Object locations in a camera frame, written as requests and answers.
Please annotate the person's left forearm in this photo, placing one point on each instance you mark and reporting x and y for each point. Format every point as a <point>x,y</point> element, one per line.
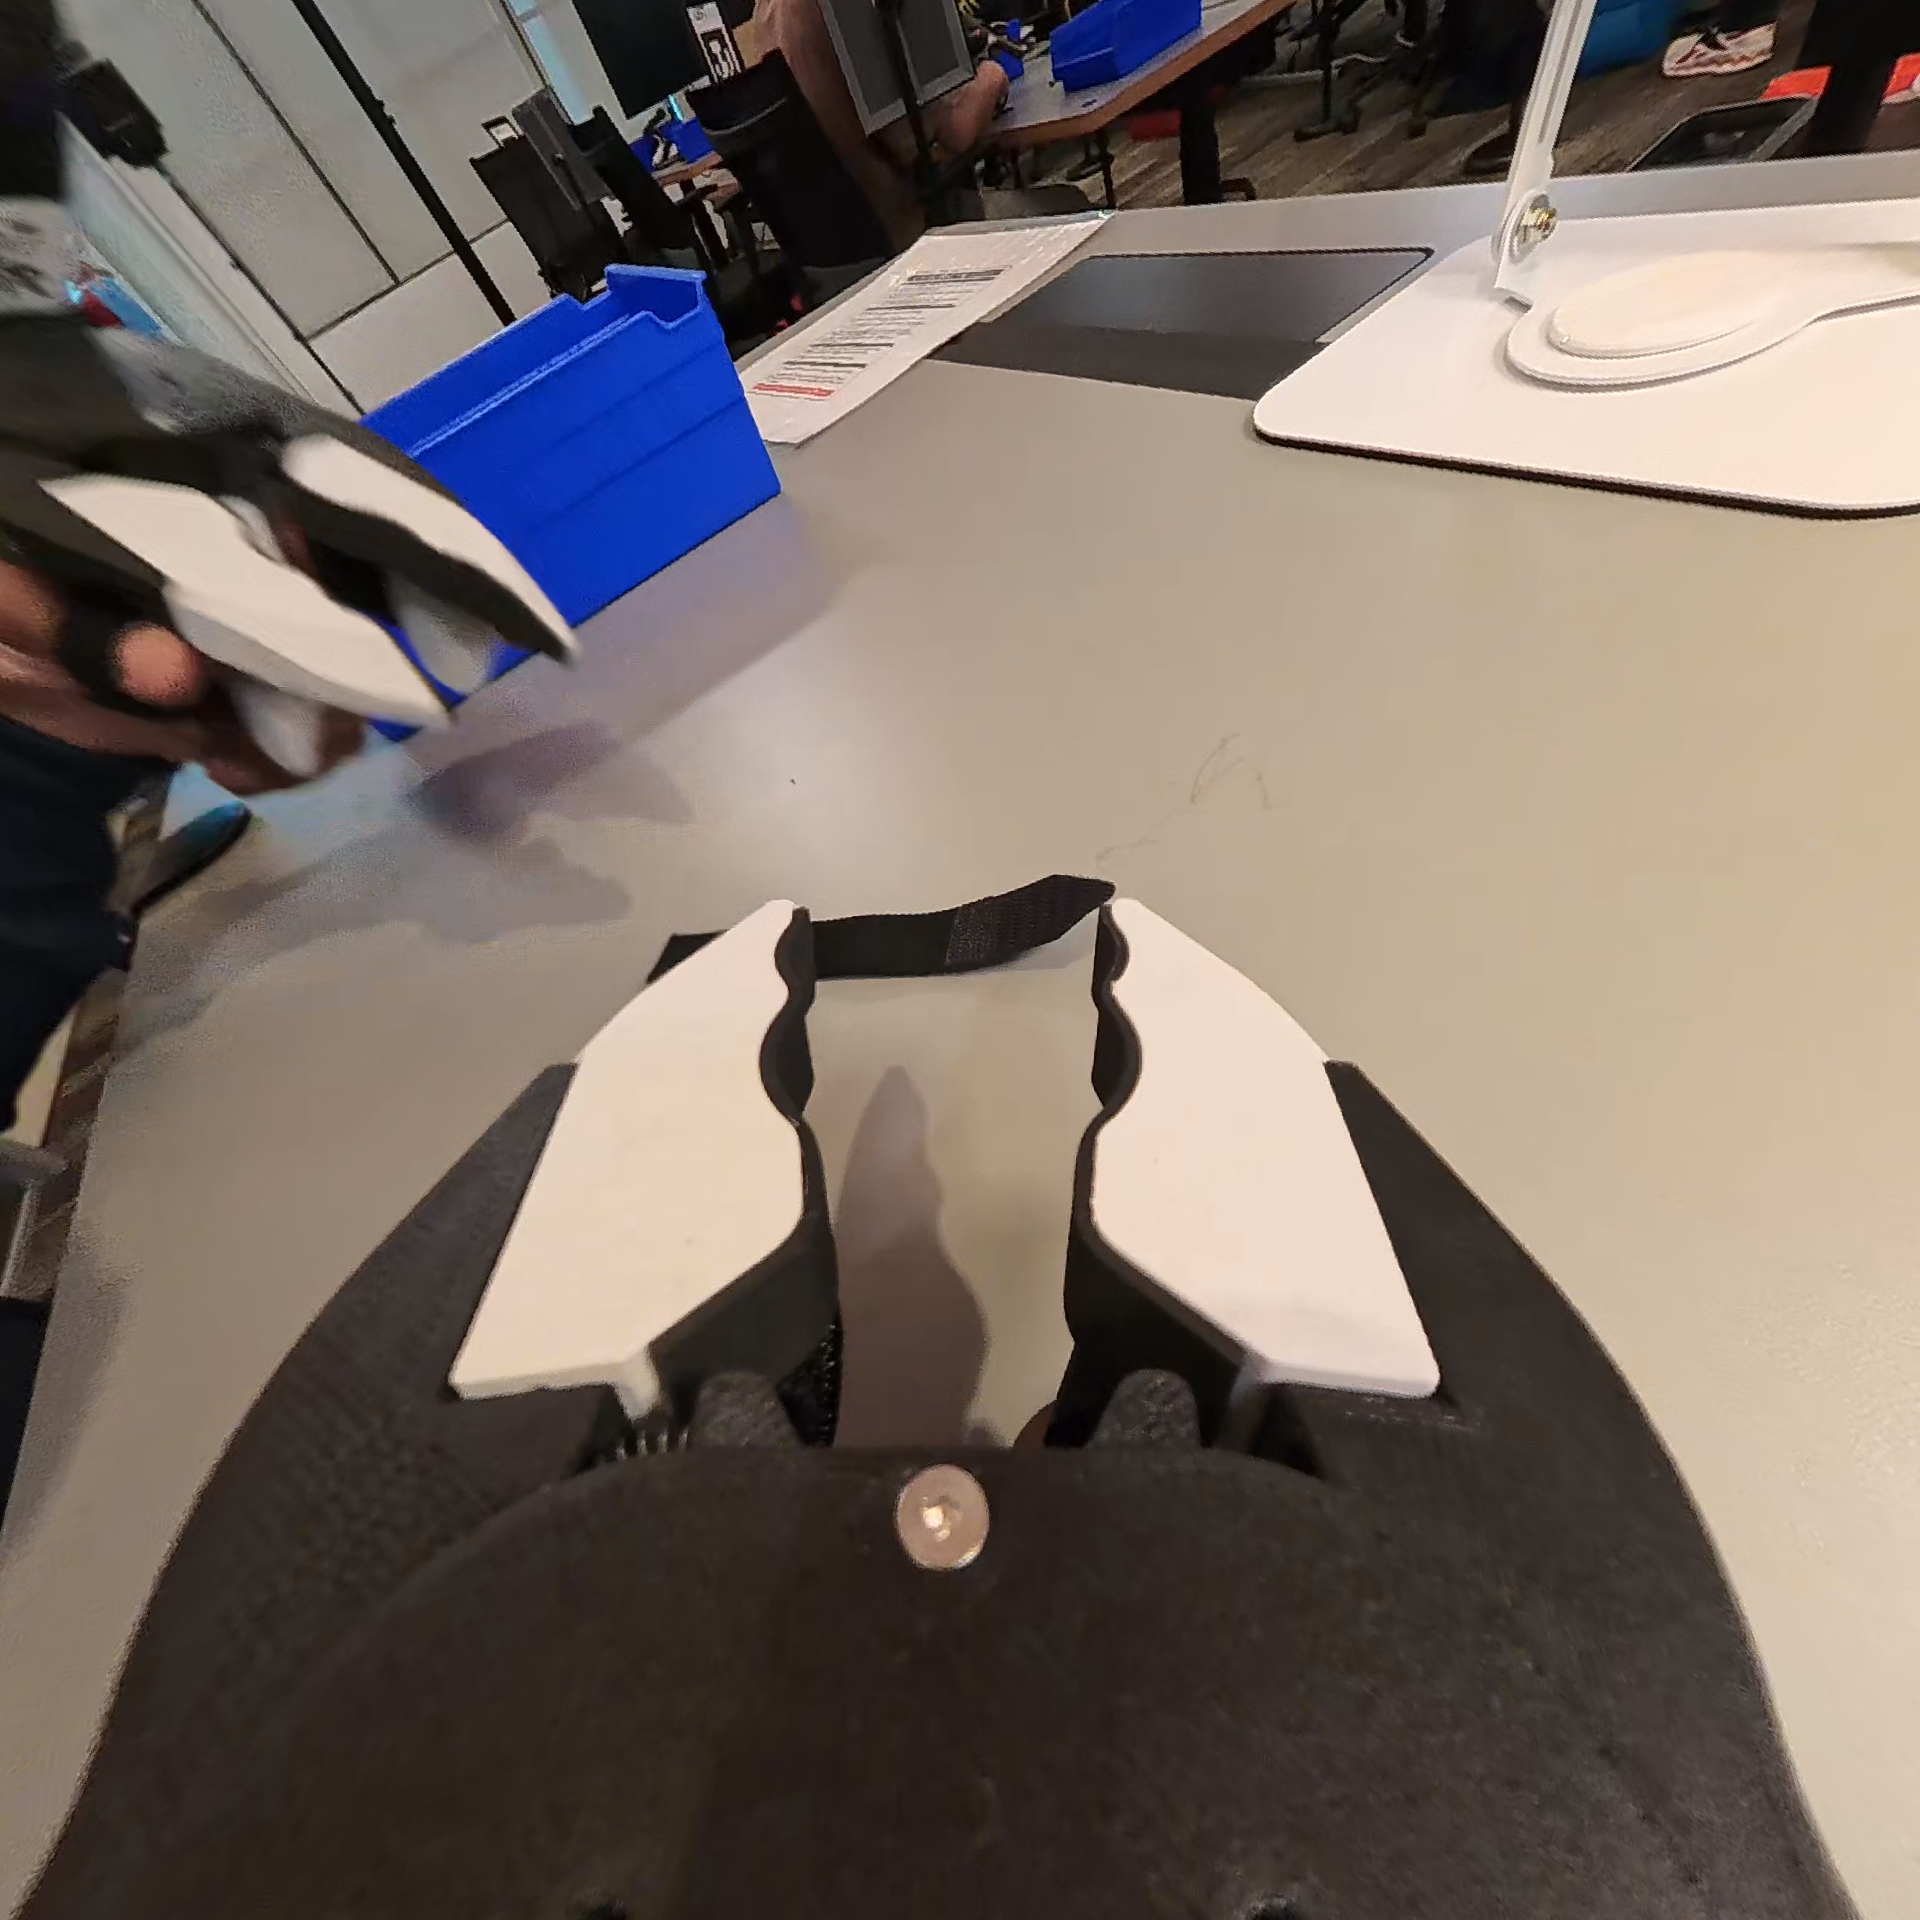
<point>47,871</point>

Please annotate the blue crate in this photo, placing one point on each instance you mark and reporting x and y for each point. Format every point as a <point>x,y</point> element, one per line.
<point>1622,27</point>

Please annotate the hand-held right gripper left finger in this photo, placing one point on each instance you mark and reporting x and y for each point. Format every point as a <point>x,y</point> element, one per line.
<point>645,1188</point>

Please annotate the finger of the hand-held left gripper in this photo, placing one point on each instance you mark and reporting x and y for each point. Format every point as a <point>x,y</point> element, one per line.
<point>422,557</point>
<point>256,601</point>

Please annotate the person's left hand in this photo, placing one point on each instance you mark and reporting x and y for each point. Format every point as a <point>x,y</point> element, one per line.
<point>92,685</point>

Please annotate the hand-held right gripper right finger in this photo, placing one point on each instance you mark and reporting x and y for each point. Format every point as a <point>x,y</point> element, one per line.
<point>1260,1188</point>

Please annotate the printed paper sheet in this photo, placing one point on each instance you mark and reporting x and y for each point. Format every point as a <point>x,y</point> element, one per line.
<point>901,316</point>

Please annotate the small blue bin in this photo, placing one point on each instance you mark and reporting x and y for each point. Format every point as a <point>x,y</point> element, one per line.
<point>1126,37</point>

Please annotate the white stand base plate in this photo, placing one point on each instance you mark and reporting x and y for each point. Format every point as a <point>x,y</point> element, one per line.
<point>1622,392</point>

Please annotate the large blue plastic bin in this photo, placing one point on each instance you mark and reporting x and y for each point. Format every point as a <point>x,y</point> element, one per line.
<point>601,421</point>

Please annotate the black office chair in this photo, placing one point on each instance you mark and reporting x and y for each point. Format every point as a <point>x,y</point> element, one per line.
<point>572,196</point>
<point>195,852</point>

